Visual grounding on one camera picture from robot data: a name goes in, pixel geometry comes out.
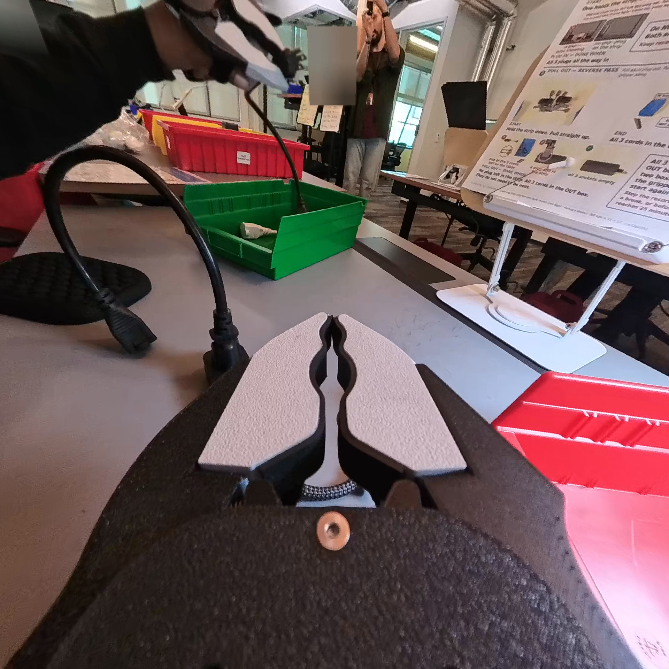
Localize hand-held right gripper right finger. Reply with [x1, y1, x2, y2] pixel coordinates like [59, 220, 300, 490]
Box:
[333, 314, 468, 478]

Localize clear plastic bag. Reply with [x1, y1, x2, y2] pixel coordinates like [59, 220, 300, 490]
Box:
[86, 110, 152, 153]

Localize person's left hand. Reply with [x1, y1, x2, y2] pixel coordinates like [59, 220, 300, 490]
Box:
[142, 0, 236, 84]

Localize hanging paper sheets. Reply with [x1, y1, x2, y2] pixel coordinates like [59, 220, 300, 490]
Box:
[297, 102, 344, 132]

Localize brown table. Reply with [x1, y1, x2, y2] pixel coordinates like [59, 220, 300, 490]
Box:
[380, 170, 471, 241]

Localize thin black power cable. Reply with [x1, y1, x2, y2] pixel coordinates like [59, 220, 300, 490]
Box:
[244, 83, 309, 214]

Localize instruction sheet board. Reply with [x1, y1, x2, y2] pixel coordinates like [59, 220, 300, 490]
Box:
[460, 0, 669, 276]

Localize white paper sheet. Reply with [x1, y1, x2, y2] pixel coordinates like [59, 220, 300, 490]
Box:
[68, 158, 211, 185]

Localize person's left forearm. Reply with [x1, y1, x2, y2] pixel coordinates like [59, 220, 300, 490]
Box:
[0, 5, 176, 181]

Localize braided cord with flat plug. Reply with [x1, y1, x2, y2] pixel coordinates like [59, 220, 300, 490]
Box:
[299, 482, 361, 503]

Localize green plastic bin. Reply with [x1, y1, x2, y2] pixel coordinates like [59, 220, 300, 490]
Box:
[183, 178, 368, 281]

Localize yellow plastic bin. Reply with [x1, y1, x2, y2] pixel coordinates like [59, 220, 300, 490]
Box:
[151, 116, 254, 156]

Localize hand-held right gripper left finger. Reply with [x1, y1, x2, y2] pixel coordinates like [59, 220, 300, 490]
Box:
[198, 312, 334, 475]

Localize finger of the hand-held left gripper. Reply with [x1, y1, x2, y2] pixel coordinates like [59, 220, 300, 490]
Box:
[215, 10, 306, 94]

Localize red bin with white label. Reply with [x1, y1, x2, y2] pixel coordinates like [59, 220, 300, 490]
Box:
[157, 121, 310, 179]

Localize thick black power cord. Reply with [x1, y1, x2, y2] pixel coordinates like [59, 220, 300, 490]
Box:
[43, 145, 251, 385]

